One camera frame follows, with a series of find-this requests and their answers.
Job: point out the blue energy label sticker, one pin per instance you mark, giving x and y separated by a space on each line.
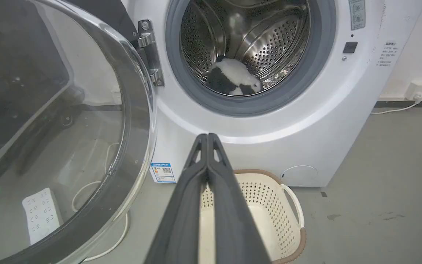
162 172

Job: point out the white front-load washing machine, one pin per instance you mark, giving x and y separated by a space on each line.
306 121

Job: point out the round glass washing machine door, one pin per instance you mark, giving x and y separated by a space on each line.
50 121

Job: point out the chrome door hinge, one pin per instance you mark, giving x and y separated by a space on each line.
150 51

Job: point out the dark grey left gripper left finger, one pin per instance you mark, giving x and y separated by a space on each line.
181 220

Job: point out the cream perforated laundry basket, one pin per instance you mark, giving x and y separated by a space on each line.
269 212

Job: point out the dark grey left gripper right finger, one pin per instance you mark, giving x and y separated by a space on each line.
233 220

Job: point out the white wall socket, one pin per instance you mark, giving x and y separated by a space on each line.
418 90

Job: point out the white power strip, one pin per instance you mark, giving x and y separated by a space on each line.
41 215

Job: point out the black and white plush toy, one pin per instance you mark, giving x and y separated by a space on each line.
233 77

